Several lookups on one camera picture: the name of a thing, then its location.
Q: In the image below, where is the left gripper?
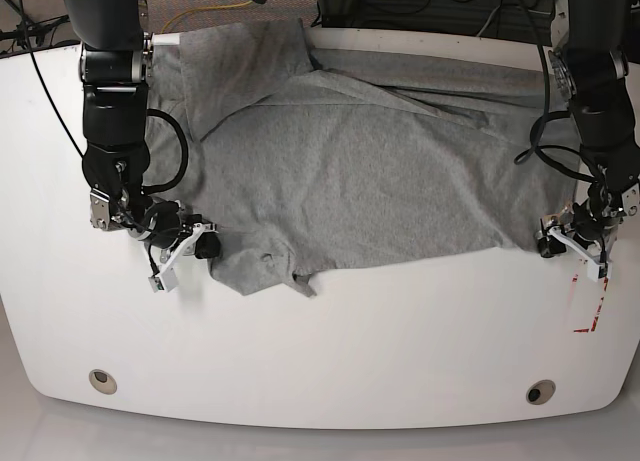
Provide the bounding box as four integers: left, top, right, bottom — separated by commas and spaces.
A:
536, 180, 639, 263

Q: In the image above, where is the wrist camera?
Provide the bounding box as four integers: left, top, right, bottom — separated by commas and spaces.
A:
148, 269, 179, 293
586, 260, 613, 282

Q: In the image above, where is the left table grommet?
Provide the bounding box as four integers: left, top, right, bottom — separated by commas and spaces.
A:
89, 369, 117, 395

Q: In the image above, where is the red tape rectangle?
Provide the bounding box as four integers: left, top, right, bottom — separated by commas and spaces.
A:
567, 274, 609, 333

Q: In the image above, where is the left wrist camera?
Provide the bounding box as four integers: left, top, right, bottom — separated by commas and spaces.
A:
586, 260, 613, 282

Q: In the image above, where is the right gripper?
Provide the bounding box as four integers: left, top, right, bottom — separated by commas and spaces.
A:
90, 188, 222, 275

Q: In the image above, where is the yellow cable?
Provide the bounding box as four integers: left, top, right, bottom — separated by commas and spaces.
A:
160, 0, 254, 35

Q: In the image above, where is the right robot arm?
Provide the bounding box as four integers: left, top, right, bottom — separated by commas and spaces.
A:
63, 0, 221, 260

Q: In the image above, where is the grey T-shirt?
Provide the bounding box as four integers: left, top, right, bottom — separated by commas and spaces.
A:
149, 21, 576, 296

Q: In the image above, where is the right table grommet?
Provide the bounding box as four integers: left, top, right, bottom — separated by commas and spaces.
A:
526, 379, 556, 406

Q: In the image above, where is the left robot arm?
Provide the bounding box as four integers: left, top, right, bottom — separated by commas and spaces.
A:
514, 0, 639, 281

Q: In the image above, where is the black cable bundle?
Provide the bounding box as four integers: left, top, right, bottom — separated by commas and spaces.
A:
312, 0, 556, 37

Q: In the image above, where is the table grommet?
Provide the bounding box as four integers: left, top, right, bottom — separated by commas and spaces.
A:
526, 379, 556, 406
89, 369, 117, 395

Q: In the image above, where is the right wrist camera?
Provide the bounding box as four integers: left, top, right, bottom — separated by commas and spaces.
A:
148, 269, 179, 293

